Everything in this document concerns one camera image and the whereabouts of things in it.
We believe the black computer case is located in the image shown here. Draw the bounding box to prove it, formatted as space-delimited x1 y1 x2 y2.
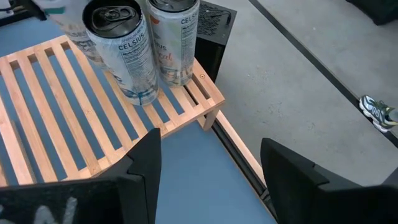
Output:
194 0 238 83

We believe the wooden slatted shelf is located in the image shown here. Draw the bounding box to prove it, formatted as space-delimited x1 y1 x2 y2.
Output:
0 34 226 187

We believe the black object on floor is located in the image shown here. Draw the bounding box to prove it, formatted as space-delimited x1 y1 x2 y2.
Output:
345 0 398 26

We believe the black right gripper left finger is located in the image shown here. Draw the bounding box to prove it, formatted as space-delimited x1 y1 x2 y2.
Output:
0 127 162 224

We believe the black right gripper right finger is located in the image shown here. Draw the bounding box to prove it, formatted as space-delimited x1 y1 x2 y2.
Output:
259 137 398 224

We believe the person's grey sneaker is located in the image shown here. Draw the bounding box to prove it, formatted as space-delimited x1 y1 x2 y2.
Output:
358 94 398 134

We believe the white Celsius can black lid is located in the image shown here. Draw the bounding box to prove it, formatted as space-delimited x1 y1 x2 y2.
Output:
146 0 201 87
32 0 108 71
81 0 160 106

